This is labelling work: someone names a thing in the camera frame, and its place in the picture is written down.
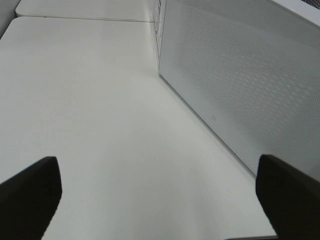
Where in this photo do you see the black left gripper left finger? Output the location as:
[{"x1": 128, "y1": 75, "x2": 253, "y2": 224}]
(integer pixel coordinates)
[{"x1": 0, "y1": 156, "x2": 62, "y2": 240}]

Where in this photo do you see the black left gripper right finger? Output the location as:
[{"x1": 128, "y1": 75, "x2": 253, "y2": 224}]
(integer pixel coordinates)
[{"x1": 255, "y1": 154, "x2": 320, "y2": 240}]

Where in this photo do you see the white microwave door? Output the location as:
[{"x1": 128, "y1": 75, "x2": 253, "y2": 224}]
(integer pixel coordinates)
[{"x1": 159, "y1": 0, "x2": 320, "y2": 179}]

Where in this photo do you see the white microwave oven body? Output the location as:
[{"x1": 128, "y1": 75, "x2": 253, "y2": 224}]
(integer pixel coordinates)
[{"x1": 150, "y1": 0, "x2": 167, "y2": 63}]

